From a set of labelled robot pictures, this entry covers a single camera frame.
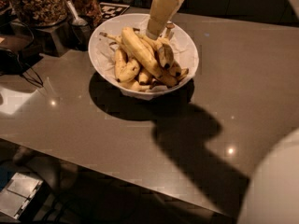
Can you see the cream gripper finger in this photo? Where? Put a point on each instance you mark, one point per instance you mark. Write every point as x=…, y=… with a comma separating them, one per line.
x=161, y=12

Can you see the spotted banana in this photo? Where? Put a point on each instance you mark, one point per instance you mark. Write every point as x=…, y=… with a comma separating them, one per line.
x=164, y=52

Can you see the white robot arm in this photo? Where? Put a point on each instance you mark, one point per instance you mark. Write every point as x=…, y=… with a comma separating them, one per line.
x=231, y=134

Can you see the large top banana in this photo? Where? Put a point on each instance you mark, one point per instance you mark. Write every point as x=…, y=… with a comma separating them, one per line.
x=135, y=46

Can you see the white bowl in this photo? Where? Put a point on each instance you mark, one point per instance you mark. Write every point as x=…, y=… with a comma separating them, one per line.
x=102, y=34

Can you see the far right banana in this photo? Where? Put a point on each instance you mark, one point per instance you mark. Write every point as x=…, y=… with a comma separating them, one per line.
x=177, y=71

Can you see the left curved banana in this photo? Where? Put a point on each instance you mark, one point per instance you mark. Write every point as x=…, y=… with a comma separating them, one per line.
x=120, y=58

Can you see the small middle banana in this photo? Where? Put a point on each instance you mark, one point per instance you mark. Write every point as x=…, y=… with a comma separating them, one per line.
x=144, y=77

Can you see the left lower banana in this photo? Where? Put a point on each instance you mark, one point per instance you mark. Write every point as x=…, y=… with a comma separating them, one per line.
x=129, y=71

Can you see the bottom front banana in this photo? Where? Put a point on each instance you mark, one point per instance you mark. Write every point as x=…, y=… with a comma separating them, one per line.
x=134, y=85

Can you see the black white fiducial marker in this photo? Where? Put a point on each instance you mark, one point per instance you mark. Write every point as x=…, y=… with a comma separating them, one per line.
x=110, y=10

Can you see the glass jar of granola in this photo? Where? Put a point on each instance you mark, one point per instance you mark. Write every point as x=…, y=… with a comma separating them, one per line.
x=89, y=10

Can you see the white plastic scoop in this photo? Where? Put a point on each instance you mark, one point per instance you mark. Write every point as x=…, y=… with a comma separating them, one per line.
x=74, y=13

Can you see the dark scoop holder cup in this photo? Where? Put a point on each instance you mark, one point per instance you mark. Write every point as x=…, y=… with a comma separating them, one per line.
x=80, y=31

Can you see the steel jar stand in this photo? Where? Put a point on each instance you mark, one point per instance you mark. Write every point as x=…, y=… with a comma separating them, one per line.
x=54, y=40

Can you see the glass jar of nuts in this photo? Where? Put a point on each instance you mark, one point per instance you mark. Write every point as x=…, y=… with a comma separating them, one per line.
x=40, y=13

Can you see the metal box on floor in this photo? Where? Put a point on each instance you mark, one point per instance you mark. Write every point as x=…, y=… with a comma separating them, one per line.
x=21, y=197

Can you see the black device with cable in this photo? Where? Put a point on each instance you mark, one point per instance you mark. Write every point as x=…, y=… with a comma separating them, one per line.
x=19, y=52

